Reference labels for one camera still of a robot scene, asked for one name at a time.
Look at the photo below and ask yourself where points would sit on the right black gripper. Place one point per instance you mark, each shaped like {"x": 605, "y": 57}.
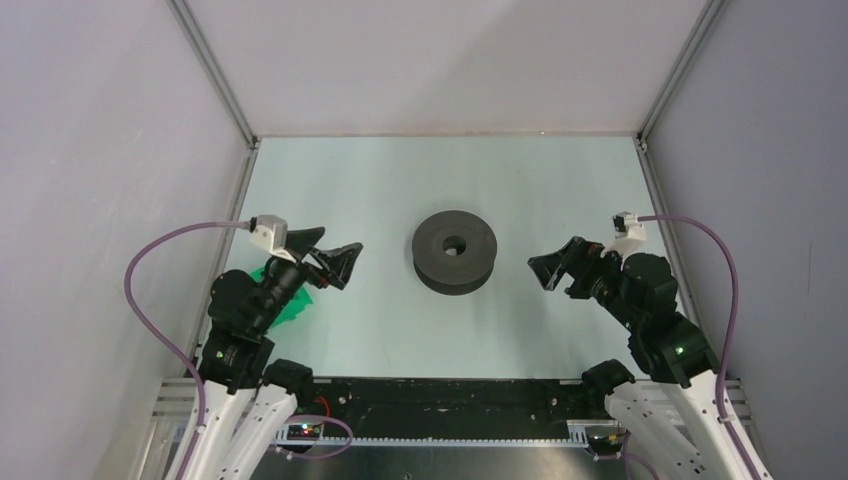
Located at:
{"x": 578, "y": 257}

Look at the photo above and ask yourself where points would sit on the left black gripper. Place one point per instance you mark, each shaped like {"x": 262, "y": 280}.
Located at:
{"x": 336, "y": 270}

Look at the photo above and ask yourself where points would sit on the black perforated spool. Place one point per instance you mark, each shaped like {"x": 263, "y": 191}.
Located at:
{"x": 454, "y": 252}

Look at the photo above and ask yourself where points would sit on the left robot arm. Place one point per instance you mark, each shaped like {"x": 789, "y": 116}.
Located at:
{"x": 244, "y": 396}

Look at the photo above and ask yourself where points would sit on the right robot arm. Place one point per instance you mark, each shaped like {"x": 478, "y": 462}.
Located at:
{"x": 639, "y": 292}

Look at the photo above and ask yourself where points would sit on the green plastic bin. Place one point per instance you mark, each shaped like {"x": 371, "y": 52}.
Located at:
{"x": 299, "y": 303}

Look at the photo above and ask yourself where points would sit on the right small circuit board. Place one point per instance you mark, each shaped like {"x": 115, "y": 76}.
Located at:
{"x": 605, "y": 441}

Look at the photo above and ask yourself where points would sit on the small circuit board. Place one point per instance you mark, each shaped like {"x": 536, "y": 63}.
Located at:
{"x": 303, "y": 432}
{"x": 605, "y": 441}

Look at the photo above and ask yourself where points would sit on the left small circuit board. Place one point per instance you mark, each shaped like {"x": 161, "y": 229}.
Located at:
{"x": 303, "y": 432}

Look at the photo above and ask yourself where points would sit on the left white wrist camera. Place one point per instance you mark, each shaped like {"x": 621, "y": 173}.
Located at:
{"x": 269, "y": 232}

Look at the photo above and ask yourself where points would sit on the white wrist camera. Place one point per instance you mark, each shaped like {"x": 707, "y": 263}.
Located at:
{"x": 269, "y": 232}
{"x": 630, "y": 235}

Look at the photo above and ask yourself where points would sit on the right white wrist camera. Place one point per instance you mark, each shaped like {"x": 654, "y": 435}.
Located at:
{"x": 630, "y": 235}

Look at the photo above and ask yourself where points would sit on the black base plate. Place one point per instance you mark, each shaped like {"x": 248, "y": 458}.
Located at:
{"x": 459, "y": 409}

